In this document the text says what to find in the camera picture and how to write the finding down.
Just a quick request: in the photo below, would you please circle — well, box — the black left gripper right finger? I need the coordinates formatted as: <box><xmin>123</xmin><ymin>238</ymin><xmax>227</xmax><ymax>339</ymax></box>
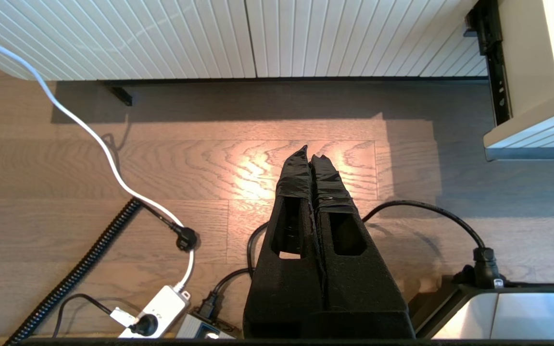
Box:
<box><xmin>310</xmin><ymin>155</ymin><xmax>408</xmax><ymax>312</ymax></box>

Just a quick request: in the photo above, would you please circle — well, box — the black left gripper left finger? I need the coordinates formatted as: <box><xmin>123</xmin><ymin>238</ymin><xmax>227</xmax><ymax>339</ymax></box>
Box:
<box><xmin>243</xmin><ymin>145</ymin><xmax>327</xmax><ymax>337</ymax></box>

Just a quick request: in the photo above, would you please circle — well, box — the white fluted drawer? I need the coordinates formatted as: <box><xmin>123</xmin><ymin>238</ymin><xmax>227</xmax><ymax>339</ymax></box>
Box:
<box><xmin>483</xmin><ymin>0</ymin><xmax>554</xmax><ymax>161</ymax></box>

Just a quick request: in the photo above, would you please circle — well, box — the silver black robot base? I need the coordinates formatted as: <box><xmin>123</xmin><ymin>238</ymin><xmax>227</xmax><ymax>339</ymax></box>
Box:
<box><xmin>409</xmin><ymin>281</ymin><xmax>554</xmax><ymax>339</ymax></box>

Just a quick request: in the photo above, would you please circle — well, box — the black furniture leg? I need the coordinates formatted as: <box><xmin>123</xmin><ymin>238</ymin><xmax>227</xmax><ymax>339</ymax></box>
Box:
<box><xmin>106</xmin><ymin>85</ymin><xmax>134</xmax><ymax>107</ymax></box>

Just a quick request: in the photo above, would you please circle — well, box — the white sideboard cabinet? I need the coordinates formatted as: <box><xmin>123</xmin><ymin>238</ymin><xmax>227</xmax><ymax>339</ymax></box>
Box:
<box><xmin>0</xmin><ymin>0</ymin><xmax>489</xmax><ymax>82</ymax></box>

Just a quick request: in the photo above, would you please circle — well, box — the grey power adapter brick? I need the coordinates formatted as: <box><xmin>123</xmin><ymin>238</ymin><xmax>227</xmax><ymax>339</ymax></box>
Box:
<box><xmin>176</xmin><ymin>312</ymin><xmax>239</xmax><ymax>339</ymax></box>

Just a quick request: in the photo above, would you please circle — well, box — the white power strip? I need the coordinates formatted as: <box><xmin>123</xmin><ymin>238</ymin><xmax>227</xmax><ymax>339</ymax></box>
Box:
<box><xmin>116</xmin><ymin>285</ymin><xmax>192</xmax><ymax>339</ymax></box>

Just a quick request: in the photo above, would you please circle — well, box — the white plug in strip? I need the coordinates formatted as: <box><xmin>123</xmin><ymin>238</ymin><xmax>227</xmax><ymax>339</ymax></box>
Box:
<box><xmin>110</xmin><ymin>307</ymin><xmax>139</xmax><ymax>329</ymax></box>

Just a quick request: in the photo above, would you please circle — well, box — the smooth black power cable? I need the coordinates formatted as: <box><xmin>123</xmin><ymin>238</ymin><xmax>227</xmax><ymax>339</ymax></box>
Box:
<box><xmin>200</xmin><ymin>199</ymin><xmax>504</xmax><ymax>320</ymax></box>

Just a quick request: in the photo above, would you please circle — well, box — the black plug with thin cable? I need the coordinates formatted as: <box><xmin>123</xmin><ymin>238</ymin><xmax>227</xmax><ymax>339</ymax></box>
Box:
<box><xmin>52</xmin><ymin>294</ymin><xmax>160</xmax><ymax>338</ymax></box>

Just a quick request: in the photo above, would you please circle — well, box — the black spiral cable with plug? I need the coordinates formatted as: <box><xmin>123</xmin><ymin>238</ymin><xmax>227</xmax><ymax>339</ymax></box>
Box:
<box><xmin>3</xmin><ymin>197</ymin><xmax>201</xmax><ymax>345</ymax></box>

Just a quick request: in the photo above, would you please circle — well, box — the thick white power cable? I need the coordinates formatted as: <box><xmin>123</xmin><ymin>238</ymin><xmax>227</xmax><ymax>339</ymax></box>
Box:
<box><xmin>0</xmin><ymin>30</ymin><xmax>196</xmax><ymax>291</ymax></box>

